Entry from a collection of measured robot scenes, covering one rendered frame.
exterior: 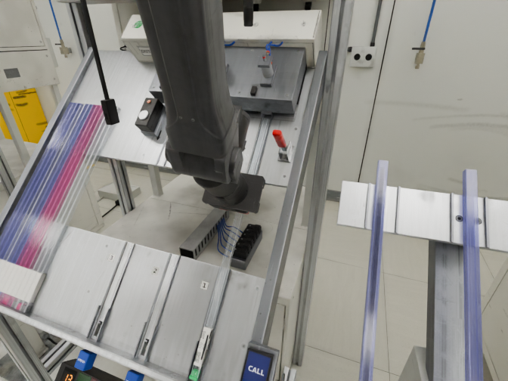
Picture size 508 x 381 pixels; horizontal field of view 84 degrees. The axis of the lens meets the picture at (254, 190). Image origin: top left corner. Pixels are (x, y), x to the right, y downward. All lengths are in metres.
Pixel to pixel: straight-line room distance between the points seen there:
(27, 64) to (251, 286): 1.59
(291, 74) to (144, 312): 0.55
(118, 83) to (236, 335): 0.70
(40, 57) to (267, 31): 1.40
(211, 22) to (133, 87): 0.65
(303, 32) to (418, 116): 1.66
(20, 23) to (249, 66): 1.38
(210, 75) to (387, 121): 2.04
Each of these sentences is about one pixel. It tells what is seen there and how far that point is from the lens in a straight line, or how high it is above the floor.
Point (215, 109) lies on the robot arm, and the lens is 0.26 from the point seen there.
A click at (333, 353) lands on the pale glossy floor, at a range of 1.48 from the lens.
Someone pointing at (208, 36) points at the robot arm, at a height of 1.23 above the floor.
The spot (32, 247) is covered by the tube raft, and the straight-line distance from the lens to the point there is 0.82.
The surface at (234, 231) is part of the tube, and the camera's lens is 0.54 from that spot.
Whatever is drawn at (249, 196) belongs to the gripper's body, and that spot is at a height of 0.99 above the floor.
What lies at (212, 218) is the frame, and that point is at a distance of 1.01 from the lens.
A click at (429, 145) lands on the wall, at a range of 2.32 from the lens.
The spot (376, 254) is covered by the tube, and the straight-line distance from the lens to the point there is 0.42.
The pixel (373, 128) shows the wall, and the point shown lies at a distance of 2.24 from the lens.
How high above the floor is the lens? 1.23
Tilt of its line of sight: 29 degrees down
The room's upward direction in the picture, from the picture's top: straight up
